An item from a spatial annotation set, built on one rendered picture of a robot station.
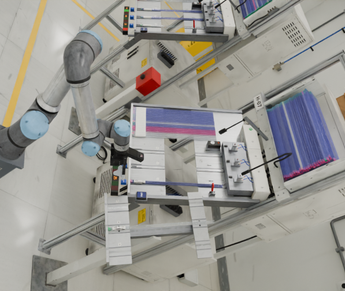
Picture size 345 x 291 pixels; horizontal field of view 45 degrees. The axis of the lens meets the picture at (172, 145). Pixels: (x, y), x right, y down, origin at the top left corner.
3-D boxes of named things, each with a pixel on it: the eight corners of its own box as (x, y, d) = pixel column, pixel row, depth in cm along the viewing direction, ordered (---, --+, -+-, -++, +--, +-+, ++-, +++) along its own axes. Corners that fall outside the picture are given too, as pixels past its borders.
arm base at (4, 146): (-10, 152, 183) (3, 142, 178) (-7, 125, 191) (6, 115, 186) (21, 164, 193) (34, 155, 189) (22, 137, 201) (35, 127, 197)
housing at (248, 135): (248, 205, 232) (255, 191, 221) (237, 139, 263) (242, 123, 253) (262, 206, 233) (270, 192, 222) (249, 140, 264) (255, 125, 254)
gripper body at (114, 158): (111, 155, 212) (111, 139, 203) (128, 156, 213) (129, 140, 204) (110, 167, 207) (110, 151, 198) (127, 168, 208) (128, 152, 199)
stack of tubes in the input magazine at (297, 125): (283, 179, 216) (333, 157, 203) (266, 109, 249) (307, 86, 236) (294, 189, 223) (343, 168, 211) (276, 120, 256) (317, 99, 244)
